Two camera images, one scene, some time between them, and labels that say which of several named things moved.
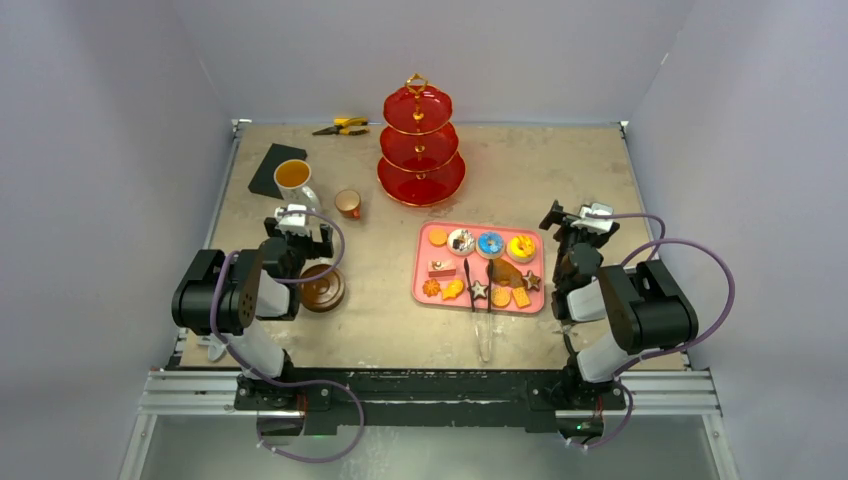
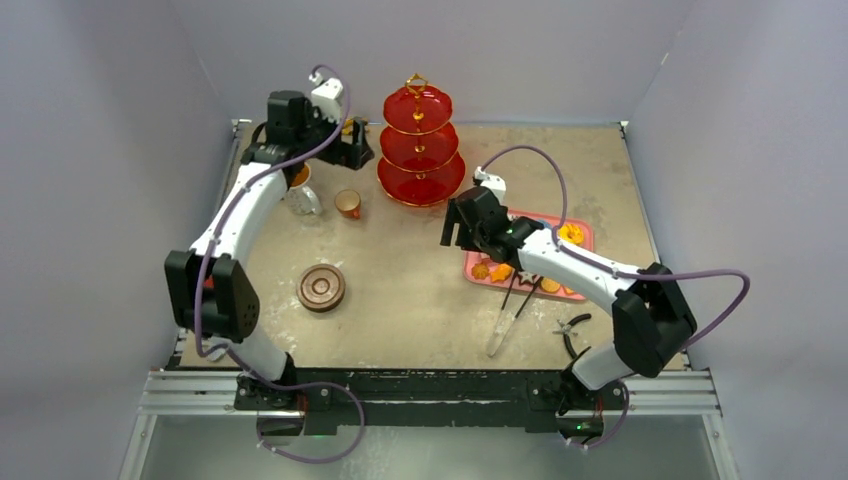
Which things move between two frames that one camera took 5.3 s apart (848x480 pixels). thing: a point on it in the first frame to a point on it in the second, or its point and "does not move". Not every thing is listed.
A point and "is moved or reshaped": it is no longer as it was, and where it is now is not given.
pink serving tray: (460, 265) is moved or reshaped
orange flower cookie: (431, 287) to (480, 271)
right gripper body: (566, 225) to (457, 221)
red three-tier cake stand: (419, 167) does not move
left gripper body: (301, 247) to (345, 153)
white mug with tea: (290, 177) does not move
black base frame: (426, 397) does not move
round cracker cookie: (500, 297) to (550, 285)
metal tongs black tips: (483, 319) to (493, 347)
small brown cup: (348, 204) does not move
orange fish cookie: (453, 289) to (502, 272)
